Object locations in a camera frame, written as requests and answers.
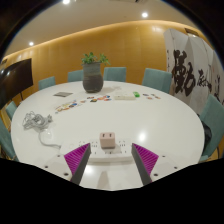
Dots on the row of colourful badges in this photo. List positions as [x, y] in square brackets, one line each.
[98, 98]

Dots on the white flat box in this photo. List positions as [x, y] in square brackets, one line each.
[124, 96]

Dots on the white calligraphy folding screen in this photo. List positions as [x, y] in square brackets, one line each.
[186, 63]

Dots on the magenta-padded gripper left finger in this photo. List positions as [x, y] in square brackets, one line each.
[76, 159]

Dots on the teal chairs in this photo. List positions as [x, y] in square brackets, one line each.
[156, 80]

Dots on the small dark round badges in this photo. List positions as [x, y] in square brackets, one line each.
[150, 96]

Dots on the pink charger block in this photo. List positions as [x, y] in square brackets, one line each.
[107, 140]

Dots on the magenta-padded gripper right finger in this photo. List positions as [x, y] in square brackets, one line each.
[146, 160]

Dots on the black wall monitor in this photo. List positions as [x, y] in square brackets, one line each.
[15, 80]

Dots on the potted plant in grey vase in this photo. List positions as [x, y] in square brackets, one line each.
[92, 79]

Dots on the small green object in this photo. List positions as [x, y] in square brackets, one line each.
[136, 94]

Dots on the white power strip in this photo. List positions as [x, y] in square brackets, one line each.
[103, 155]

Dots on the black bag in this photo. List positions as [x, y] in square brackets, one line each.
[207, 135]

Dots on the round ceiling lights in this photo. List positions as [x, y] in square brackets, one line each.
[144, 15]

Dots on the colourful sticker sheet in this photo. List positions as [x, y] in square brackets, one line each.
[67, 106]

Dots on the grey flat card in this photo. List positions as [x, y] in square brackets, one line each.
[63, 94]

